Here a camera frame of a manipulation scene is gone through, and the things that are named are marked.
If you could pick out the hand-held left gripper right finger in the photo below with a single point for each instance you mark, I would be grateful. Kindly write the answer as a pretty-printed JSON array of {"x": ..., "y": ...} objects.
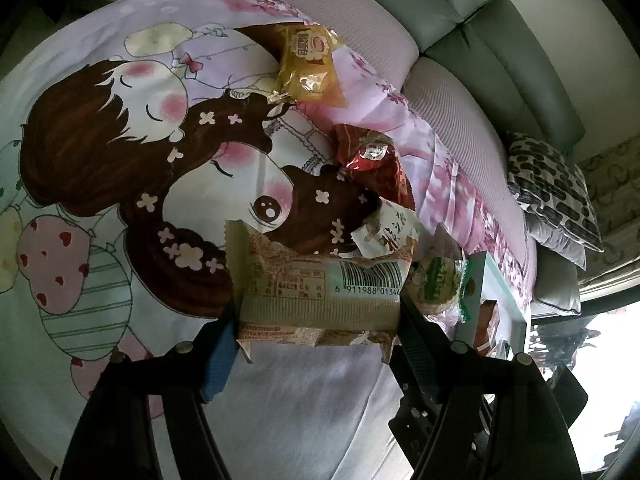
[{"x": 425, "y": 350}]

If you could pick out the patterned beige curtain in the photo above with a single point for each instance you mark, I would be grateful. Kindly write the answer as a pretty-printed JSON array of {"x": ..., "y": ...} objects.
[{"x": 615, "y": 185}]

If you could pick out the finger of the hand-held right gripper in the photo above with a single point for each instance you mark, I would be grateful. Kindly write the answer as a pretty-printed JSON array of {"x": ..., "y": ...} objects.
[{"x": 415, "y": 425}]

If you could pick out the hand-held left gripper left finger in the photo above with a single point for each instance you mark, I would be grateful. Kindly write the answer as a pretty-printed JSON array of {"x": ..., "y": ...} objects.
[{"x": 220, "y": 360}]

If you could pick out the yellow snack packet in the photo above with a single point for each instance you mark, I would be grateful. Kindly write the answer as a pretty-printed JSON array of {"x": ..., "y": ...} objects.
[{"x": 305, "y": 70}]

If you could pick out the black and white patterned pillow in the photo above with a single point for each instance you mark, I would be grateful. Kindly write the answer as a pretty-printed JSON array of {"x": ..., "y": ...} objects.
[{"x": 550, "y": 185}]

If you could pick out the red-brown snack packet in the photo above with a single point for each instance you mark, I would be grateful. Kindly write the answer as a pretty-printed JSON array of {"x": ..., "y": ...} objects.
[{"x": 487, "y": 325}]

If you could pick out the cartoon printed pink blanket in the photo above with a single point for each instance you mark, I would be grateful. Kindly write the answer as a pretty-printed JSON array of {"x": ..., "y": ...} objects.
[{"x": 100, "y": 210}]

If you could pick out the white snack packet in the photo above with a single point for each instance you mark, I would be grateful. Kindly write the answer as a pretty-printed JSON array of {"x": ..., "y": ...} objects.
[{"x": 395, "y": 230}]

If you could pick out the grey pillow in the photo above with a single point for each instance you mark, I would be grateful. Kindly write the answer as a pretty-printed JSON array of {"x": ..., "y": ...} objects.
[{"x": 555, "y": 247}]

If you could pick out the shiny red snack packet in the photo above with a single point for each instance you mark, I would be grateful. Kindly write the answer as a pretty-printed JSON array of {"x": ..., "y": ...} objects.
[{"x": 375, "y": 170}]

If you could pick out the beige and orange cracker packet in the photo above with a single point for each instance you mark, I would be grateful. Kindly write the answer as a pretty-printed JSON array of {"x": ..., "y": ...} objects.
[{"x": 310, "y": 280}]

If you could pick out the grey-green leather sofa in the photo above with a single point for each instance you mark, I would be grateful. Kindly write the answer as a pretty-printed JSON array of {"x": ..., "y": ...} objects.
[{"x": 475, "y": 60}]

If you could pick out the green biscuit packet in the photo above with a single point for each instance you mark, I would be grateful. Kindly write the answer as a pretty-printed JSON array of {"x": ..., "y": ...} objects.
[{"x": 440, "y": 285}]

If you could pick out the pale green shallow tray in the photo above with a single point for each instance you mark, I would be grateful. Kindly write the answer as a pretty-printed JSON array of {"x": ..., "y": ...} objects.
[{"x": 477, "y": 285}]

